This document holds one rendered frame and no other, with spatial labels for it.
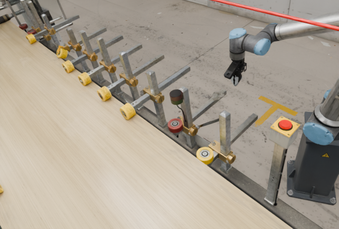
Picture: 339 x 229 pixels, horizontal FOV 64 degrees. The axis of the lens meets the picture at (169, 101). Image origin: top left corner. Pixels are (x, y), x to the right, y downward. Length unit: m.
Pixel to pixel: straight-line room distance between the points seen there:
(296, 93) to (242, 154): 0.96
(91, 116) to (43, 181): 0.44
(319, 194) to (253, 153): 0.56
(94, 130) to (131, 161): 0.33
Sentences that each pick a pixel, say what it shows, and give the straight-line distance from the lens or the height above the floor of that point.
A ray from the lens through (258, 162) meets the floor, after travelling 2.40.
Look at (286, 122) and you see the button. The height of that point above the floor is 1.23.
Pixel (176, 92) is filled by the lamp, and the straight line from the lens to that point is 1.27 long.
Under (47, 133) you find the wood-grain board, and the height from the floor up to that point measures 0.90.
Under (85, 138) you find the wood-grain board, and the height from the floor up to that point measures 0.90.
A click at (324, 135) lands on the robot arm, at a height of 0.81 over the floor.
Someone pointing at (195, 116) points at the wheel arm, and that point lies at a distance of 1.53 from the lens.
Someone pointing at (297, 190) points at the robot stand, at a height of 0.04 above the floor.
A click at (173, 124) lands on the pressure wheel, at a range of 1.44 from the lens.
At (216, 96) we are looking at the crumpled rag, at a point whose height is 0.87.
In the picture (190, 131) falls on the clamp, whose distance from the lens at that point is 1.46.
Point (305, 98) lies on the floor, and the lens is 3.00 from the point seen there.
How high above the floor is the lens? 1.95
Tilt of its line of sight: 41 degrees down
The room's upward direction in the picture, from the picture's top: 12 degrees counter-clockwise
